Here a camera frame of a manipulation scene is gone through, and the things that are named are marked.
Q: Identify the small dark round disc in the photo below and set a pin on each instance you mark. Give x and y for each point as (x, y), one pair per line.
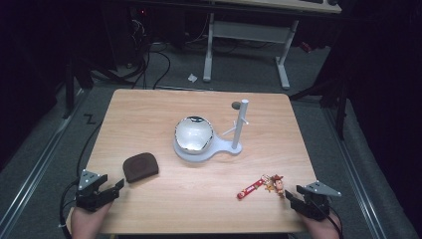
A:
(236, 105)

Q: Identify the dark computer tower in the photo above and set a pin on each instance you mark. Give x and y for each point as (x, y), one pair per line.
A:
(127, 33)

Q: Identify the white paper scrap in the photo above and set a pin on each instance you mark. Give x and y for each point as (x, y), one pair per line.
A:
(192, 78)

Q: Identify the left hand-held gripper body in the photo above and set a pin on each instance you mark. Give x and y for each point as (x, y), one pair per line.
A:
(89, 195)

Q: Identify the white stand with round base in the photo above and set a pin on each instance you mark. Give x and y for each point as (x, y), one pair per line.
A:
(238, 132)

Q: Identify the person's right hand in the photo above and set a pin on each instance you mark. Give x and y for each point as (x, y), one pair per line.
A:
(323, 229)

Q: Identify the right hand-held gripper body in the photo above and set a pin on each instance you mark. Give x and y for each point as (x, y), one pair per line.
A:
(315, 200)

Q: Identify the brown pouch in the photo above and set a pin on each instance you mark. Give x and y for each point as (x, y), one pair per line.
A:
(140, 167)

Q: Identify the black metal stand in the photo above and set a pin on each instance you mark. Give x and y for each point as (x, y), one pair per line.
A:
(71, 86)
(335, 99)

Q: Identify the red snack bar packet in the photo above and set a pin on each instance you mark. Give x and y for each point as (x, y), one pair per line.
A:
(251, 189)

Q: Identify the shiny metal bowl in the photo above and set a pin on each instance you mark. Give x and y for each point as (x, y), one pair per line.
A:
(194, 135)

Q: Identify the person's left hand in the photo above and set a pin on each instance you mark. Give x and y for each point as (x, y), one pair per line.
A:
(89, 223)

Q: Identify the white desk with metal legs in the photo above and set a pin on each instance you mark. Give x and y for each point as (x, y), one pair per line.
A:
(247, 31)

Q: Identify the metal floor rail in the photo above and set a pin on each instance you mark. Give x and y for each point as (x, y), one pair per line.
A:
(356, 176)
(36, 159)

